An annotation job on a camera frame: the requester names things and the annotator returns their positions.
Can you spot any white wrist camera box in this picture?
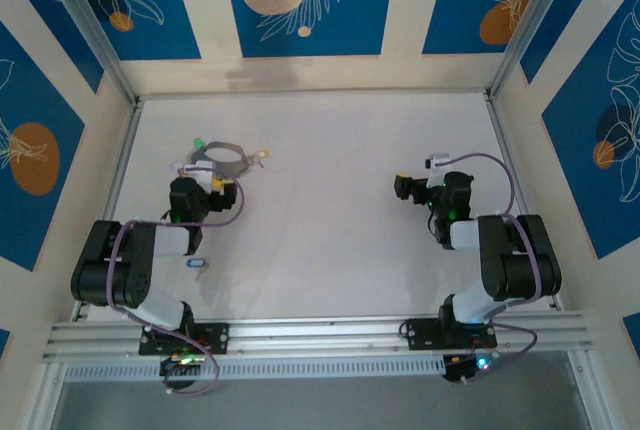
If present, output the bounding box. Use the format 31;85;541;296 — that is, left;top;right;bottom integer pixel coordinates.
182;160;222;187
424;152;452;189

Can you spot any blue tag key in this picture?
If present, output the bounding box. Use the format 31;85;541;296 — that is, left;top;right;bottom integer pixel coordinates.
185;256;212;282

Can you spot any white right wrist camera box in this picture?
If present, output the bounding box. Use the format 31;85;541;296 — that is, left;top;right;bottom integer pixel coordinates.
424;152;452;189

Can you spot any right controller board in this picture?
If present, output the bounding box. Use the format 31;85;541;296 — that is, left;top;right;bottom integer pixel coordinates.
442;352;496;384

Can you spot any left controller board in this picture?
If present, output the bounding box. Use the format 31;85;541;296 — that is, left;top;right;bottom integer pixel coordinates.
159;352;204;376

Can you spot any controller board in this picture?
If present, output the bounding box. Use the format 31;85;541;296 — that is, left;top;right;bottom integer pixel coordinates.
442;352;496;384
159;352;204;376

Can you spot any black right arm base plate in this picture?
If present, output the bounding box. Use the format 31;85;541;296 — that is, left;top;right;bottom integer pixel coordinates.
402;317;499;351

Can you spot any large grey metal keyring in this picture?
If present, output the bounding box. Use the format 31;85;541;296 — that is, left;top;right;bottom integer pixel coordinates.
183;141;250;182

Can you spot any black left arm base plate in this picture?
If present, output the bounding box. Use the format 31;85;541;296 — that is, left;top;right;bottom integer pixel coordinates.
138;322;230;356

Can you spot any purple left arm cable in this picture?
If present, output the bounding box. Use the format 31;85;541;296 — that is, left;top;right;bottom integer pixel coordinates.
107;163;246;396

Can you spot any white slotted cable duct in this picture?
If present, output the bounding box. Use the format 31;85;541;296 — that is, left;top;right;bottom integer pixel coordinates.
64;354;446;382

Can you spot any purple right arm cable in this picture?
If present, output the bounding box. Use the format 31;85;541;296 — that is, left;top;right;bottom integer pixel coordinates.
439;152;546;386

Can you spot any aluminium table side rail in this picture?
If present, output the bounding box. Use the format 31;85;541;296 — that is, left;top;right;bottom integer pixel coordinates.
72;98;146;321
484;92;564;311

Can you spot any aluminium frame post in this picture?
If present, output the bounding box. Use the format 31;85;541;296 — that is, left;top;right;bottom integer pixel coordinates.
19;359;69;430
34;0;141;106
487;0;584;101
564;349;609;430

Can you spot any aluminium mounting rail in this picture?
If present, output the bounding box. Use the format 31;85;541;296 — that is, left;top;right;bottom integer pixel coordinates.
42;309;594;362

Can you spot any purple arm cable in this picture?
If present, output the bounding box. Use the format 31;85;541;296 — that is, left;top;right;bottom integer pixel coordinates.
439;152;546;386
107;163;246;396

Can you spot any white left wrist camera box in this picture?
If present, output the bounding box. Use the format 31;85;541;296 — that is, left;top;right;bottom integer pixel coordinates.
182;160;222;187

